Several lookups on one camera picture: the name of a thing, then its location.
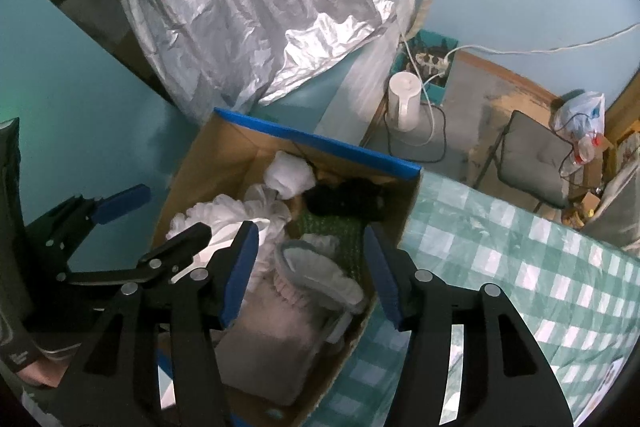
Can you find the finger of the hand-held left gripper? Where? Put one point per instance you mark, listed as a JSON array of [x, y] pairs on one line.
[[180, 247], [122, 202]]

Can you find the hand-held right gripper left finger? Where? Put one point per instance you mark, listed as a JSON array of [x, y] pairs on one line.
[[241, 272]]

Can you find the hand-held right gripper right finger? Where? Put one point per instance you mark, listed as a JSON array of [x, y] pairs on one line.
[[382, 278]]

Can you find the white mesh bath loofah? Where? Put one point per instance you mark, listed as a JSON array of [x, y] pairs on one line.
[[220, 213]]

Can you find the grey fluffy slipper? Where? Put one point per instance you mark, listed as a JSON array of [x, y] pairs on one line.
[[320, 279]]

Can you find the dark green knitted cloth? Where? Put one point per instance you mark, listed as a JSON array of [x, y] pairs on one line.
[[332, 232]]

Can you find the grey cloth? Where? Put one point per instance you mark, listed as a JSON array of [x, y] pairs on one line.
[[270, 349]]

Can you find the black fuzzy cloth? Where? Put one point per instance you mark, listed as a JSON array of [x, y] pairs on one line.
[[345, 199]]

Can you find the white cloth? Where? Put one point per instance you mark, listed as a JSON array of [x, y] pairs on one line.
[[290, 174]]

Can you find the cardboard box with blue tape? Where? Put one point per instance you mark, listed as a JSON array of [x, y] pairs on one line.
[[225, 147]]

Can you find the green checked tablecloth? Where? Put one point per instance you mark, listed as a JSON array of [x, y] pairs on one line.
[[500, 257]]

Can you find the white humidifier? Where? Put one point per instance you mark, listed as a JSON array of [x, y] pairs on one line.
[[404, 99]]

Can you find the grey rug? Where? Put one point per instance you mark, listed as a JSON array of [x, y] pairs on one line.
[[475, 107]]

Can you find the grey seat cushion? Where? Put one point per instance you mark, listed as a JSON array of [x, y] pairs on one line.
[[537, 157]]

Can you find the teal storage box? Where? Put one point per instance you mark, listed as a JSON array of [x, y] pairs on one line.
[[445, 84]]

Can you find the white power strip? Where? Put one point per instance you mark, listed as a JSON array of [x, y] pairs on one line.
[[432, 61]]

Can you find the silver foil curtain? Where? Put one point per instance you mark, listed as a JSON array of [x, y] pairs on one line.
[[250, 7]]

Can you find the clear plastic bottle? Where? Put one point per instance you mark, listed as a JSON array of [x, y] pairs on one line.
[[585, 152]]

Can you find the small brown cardboard box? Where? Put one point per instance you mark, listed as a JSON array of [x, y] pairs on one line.
[[602, 162]]

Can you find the white plastic bag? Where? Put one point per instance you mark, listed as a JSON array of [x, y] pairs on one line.
[[580, 112]]

